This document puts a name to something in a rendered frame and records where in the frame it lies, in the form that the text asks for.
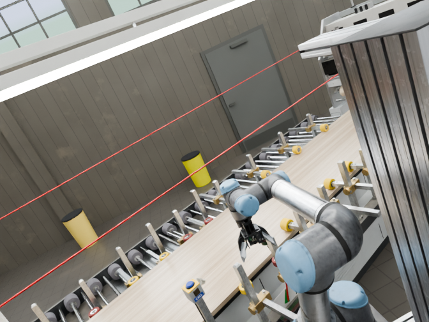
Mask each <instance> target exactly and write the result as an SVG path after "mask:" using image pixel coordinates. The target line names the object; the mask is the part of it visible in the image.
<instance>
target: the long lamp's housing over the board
mask: <svg viewBox="0 0 429 322"><path fill-rule="evenodd" d="M234 1H237V0H207V1H204V2H202V3H199V4H196V5H193V6H191V7H188V8H185V9H183V10H179V11H177V12H174V13H171V14H169V15H166V16H164V17H160V18H158V19H155V20H152V21H150V22H146V23H144V24H141V25H139V26H136V27H133V28H130V29H127V30H125V31H122V32H120V33H116V34H113V35H111V36H108V37H106V38H102V39H101V40H97V41H95V42H92V43H89V44H87V45H83V46H81V47H78V48H76V49H73V50H69V51H68V52H64V53H62V54H59V55H56V56H54V57H50V58H48V59H45V60H43V61H40V62H37V63H34V64H32V65H29V66H26V67H23V68H20V69H18V70H15V71H12V72H10V73H6V74H4V75H1V76H0V92H2V91H5V90H7V89H10V88H13V87H15V86H18V85H20V84H23V83H25V82H28V81H31V80H33V79H36V78H38V77H41V76H43V75H46V74H48V73H51V72H54V71H56V70H59V69H62V68H64V67H67V66H70V65H72V64H74V63H78V62H79V61H82V60H85V59H87V58H90V57H93V56H95V55H98V54H101V53H102V52H106V51H108V50H110V49H114V48H116V47H118V46H121V45H124V44H126V43H129V42H132V41H134V40H137V39H139V38H142V37H144V36H147V35H150V34H152V33H155V32H157V31H160V30H162V29H165V28H167V27H170V26H173V25H175V24H178V23H180V22H183V21H186V20H188V19H191V18H194V17H196V16H198V15H202V14H203V13H206V12H209V11H211V10H214V9H217V8H219V7H222V6H225V5H226V4H229V3H233V2H234Z"/></svg>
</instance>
